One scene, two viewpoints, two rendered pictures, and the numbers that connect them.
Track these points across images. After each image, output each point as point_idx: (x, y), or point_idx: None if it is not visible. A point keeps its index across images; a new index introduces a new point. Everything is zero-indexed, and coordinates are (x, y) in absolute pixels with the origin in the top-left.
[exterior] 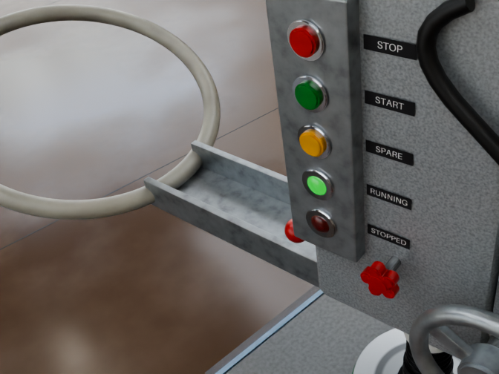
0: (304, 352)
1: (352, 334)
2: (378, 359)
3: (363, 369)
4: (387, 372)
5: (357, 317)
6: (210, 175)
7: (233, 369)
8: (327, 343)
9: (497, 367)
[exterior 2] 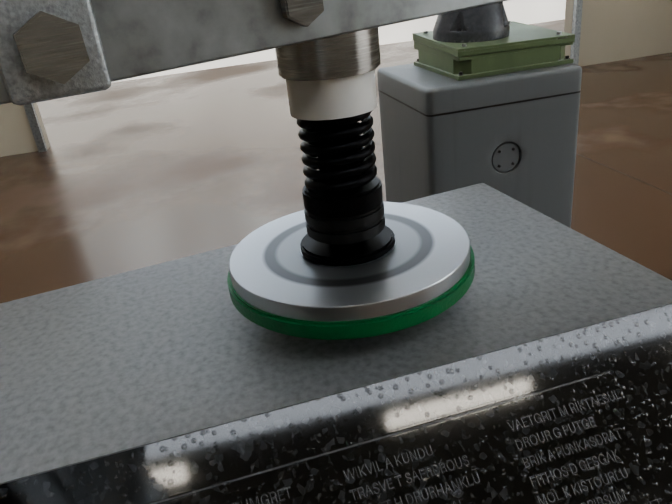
0: (503, 231)
1: (522, 268)
2: (417, 220)
3: (409, 209)
4: (389, 222)
5: (558, 277)
6: None
7: (498, 192)
8: (513, 248)
9: None
